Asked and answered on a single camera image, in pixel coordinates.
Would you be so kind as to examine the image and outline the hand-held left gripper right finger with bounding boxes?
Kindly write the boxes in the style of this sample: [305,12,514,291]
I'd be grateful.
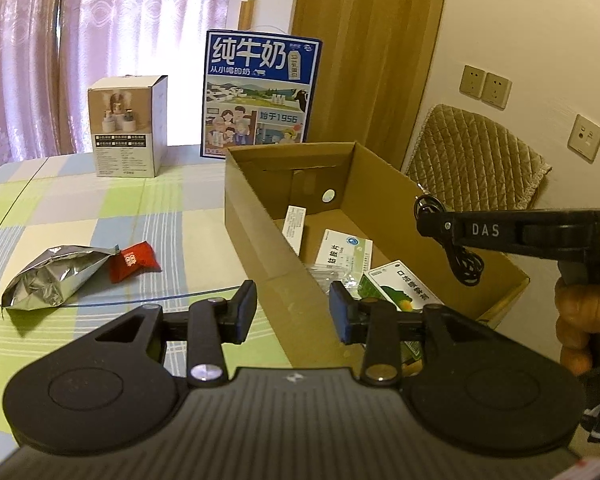
[328,281,488,387]

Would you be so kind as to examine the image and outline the person's right hand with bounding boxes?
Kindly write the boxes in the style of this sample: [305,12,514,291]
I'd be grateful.
[553,277,600,377]

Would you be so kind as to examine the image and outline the green white spray box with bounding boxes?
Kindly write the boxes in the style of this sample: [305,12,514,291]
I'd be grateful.
[356,259,444,363]

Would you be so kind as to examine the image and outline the black cable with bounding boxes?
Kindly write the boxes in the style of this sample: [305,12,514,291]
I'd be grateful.
[413,194,487,287]

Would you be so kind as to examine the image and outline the red snack packet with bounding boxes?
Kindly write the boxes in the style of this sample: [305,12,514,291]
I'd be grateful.
[109,240,164,284]

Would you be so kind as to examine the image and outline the white green medicine box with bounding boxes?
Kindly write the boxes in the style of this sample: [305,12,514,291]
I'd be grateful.
[313,228,374,282]

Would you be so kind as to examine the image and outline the beige wall socket round port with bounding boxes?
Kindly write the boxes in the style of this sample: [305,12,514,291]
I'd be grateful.
[566,113,600,163]

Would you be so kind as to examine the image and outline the brown cardboard box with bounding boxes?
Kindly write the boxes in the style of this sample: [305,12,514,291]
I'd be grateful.
[223,140,532,367]

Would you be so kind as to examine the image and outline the checked cloth desktop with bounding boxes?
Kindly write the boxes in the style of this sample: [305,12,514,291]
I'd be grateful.
[0,146,303,463]

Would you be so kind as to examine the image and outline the quilted beige chair cushion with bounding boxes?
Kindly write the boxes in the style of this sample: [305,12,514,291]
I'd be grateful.
[401,103,554,212]

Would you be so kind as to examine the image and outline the blue milk carton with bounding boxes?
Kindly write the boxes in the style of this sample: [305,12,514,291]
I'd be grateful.
[200,28,324,159]

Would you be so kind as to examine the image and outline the wooden sticks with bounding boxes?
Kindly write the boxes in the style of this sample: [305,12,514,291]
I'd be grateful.
[236,0,257,34]

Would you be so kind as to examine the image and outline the wooden door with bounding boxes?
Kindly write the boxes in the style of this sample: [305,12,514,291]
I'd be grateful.
[289,0,452,173]

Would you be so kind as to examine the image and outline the beige humidifier box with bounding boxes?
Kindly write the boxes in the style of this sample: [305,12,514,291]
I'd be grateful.
[87,74,170,180]

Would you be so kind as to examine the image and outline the pink curtain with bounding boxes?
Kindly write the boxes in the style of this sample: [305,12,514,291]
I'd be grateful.
[0,0,237,163]

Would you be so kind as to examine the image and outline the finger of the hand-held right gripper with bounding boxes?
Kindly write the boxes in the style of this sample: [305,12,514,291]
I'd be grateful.
[415,206,527,252]

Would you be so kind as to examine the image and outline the silver foil bag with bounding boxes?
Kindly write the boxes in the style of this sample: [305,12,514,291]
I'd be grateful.
[0,244,122,312]

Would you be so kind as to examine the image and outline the white adapter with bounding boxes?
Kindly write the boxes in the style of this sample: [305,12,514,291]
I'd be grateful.
[304,262,367,297]

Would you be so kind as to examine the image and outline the white ointment box green figure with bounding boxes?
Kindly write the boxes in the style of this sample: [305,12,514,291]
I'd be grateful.
[282,204,309,257]

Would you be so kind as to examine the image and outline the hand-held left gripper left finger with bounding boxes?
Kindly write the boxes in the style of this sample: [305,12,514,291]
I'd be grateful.
[94,280,259,387]

